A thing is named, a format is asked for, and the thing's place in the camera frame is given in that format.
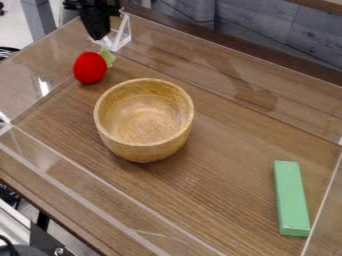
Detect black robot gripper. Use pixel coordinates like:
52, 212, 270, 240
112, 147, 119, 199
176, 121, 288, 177
63, 0, 121, 40

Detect red felt fruit green leaf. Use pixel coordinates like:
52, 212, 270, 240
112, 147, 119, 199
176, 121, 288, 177
72, 48, 116, 84

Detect round wooden bowl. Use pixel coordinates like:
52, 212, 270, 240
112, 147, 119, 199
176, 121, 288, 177
93, 78, 195, 163

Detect clear acrylic tray walls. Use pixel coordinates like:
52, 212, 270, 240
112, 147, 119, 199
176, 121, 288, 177
0, 17, 342, 256

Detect black clamp with bolt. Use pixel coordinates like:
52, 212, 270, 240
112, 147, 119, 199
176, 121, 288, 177
29, 223, 76, 256

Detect green rectangular block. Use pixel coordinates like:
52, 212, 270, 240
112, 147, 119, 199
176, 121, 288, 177
274, 160, 311, 237

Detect grey metal post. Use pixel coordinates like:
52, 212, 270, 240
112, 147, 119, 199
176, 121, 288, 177
20, 0, 61, 41

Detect black cable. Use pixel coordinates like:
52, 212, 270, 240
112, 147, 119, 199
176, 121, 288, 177
0, 234, 19, 256

